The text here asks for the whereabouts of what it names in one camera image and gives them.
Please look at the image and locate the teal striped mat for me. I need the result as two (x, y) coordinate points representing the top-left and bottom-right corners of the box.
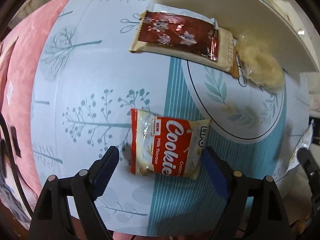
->
(147, 55), (287, 238)

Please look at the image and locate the clear pale puffed snack packet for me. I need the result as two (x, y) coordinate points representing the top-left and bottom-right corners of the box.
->
(235, 32), (285, 93)

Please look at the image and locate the shiny white packet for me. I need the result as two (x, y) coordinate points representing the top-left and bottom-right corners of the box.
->
(287, 125), (314, 172)

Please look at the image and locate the red white cookie packet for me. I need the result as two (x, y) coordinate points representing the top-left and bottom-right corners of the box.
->
(130, 109), (212, 180)

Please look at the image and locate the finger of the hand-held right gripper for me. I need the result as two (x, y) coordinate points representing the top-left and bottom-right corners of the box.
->
(296, 147), (320, 205)

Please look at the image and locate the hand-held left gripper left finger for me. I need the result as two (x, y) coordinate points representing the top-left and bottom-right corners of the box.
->
(29, 145), (120, 240)

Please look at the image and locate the white tree print tablecloth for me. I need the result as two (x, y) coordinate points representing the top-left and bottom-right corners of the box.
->
(30, 0), (313, 238)

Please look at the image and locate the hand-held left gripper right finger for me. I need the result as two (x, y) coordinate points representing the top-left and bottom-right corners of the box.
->
(202, 146), (292, 240)

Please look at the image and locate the black cable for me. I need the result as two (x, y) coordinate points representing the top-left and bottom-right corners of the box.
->
(0, 112), (33, 213)

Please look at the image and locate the red white cookies packet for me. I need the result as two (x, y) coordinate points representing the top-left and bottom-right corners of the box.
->
(129, 3), (242, 78)

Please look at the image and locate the pink blanket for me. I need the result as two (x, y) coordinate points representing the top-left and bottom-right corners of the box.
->
(0, 0), (80, 198)

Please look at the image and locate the white plastic bin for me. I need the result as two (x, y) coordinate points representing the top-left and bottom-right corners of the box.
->
(147, 0), (320, 74)

